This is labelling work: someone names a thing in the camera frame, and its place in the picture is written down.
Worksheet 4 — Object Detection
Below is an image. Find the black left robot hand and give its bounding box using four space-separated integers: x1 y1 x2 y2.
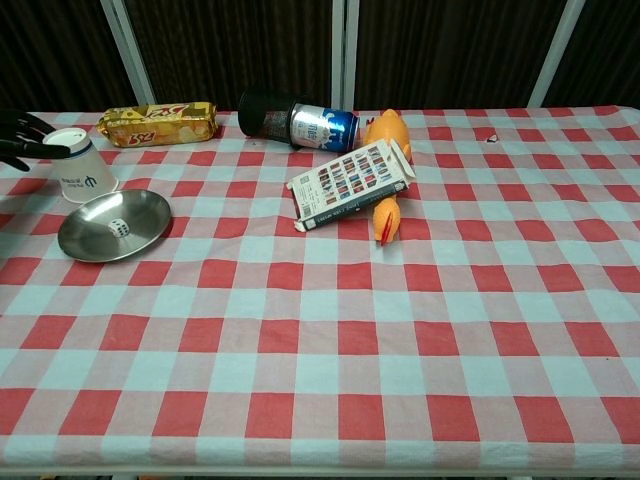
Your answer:
0 109 72 173

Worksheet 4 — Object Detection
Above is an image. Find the white paper cup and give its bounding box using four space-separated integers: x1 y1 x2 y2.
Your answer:
43 126 121 204

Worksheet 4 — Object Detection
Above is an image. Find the round metal plate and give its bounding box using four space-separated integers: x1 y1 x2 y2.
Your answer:
57 188 174 264

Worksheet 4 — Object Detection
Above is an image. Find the gold snack package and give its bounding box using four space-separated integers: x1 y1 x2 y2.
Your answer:
95 101 221 149

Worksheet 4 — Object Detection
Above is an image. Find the black cylindrical jar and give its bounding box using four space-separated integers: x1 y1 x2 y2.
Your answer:
237 88 301 146

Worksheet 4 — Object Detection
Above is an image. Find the blue silver drink can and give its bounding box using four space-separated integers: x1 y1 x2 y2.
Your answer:
288 102 361 154

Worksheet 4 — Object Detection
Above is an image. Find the white printed card box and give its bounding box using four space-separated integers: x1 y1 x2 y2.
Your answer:
285 138 417 234

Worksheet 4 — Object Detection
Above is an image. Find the red white checked tablecloth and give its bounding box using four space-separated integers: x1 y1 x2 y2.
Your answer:
0 105 640 474

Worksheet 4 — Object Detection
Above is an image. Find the orange rubber chicken toy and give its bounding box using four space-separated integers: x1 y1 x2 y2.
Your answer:
362 108 415 246

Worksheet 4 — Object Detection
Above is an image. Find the white slanted frame post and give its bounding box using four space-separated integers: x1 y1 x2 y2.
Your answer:
527 0 586 109
98 0 157 107

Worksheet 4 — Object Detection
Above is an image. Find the white upright frame post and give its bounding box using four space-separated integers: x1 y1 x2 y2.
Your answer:
331 0 361 112

